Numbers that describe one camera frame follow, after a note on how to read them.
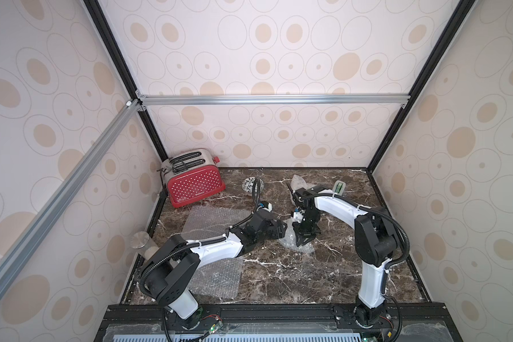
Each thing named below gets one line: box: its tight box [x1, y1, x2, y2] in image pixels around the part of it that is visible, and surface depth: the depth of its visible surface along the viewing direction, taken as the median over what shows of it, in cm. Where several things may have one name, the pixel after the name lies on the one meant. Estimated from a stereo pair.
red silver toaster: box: [161, 148, 226, 209], surface depth 99 cm
